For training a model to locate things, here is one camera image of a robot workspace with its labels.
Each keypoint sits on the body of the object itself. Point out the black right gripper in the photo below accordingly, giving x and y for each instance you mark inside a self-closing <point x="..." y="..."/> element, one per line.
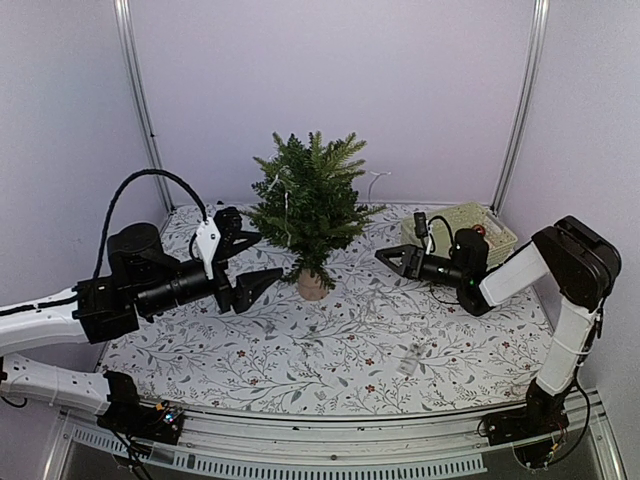
<point x="412" y="264"/>

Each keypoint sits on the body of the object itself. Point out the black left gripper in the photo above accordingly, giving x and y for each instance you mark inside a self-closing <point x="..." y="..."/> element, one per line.
<point x="241" y="295"/>

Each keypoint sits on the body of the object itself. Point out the small green christmas tree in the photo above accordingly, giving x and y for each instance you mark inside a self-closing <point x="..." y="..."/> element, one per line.
<point x="309" y="206"/>

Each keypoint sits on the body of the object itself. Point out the clear wire fairy lights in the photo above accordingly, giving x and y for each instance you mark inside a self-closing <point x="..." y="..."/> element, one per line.
<point x="357" y="282"/>

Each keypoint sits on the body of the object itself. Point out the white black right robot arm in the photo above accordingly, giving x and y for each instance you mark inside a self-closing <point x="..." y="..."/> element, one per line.
<point x="584" y="267"/>

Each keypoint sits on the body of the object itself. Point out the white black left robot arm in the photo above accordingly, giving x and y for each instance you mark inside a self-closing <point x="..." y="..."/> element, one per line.
<point x="91" y="312"/>

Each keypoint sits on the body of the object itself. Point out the floral white table mat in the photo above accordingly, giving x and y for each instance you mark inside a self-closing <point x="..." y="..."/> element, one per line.
<point x="290" y="356"/>

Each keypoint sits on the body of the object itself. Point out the clear battery box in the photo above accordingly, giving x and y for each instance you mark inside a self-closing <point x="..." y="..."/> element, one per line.
<point x="410" y="360"/>

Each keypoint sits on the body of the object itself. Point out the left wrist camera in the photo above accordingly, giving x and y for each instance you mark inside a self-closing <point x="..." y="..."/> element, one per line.
<point x="207" y="238"/>

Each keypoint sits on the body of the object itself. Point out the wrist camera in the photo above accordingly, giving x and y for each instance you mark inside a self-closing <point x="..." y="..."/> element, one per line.
<point x="421" y="229"/>
<point x="207" y="238"/>

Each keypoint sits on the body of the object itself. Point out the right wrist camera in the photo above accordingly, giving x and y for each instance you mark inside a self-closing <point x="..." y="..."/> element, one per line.
<point x="421" y="229"/>

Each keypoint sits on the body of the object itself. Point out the right aluminium frame post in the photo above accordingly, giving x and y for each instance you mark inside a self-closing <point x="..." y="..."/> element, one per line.
<point x="532" y="64"/>

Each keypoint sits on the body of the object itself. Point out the aluminium frame post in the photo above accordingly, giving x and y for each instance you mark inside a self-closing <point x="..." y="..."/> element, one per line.
<point x="532" y="64"/>
<point x="125" y="29"/>

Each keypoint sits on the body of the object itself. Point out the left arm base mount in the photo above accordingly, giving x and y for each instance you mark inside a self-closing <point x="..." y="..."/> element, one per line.
<point x="162" y="423"/>

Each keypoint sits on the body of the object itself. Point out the aluminium front rail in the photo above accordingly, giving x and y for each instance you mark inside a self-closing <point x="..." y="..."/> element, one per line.
<point x="218" y="444"/>

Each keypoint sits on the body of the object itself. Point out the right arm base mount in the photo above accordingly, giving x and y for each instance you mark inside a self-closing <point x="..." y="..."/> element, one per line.
<point x="541" y="440"/>

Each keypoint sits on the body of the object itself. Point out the left aluminium frame post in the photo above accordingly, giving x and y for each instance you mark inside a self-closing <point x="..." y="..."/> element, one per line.
<point x="125" y="29"/>

